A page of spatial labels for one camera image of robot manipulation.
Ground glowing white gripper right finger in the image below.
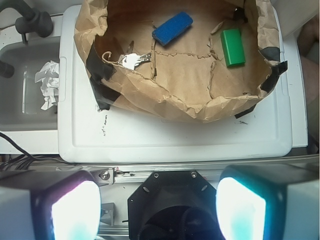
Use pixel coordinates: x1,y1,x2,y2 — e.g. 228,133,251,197
215,164,320,240

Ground glowing white gripper left finger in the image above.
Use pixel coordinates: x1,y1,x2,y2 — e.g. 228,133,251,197
0,170,101,240

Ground silver keys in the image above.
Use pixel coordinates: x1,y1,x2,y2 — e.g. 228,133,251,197
118,52,152,70

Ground grey plastic bin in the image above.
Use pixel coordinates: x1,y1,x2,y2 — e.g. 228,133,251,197
0,36,60,132

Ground crumpled white paper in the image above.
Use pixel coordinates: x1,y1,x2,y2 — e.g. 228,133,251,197
34,60,60,111

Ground brown paper bag tray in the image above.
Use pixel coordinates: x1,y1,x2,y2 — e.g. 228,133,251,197
74,0,287,123

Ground green rectangular block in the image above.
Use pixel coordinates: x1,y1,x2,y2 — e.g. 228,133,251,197
220,28,246,68

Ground grey lamp clamp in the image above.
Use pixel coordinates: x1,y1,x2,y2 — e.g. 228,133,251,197
0,0,54,44

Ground blue sponge block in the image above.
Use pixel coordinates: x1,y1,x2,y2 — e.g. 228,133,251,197
151,12,193,47

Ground black cables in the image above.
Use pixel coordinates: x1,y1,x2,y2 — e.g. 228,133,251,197
0,131,71,172

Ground silver corner bracket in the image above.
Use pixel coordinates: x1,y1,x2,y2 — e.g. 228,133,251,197
90,168,115,187

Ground aluminium extrusion rail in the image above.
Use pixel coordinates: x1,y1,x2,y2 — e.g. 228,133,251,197
53,154,320,185

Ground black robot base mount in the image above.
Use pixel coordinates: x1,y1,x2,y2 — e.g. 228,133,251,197
127,170,224,240

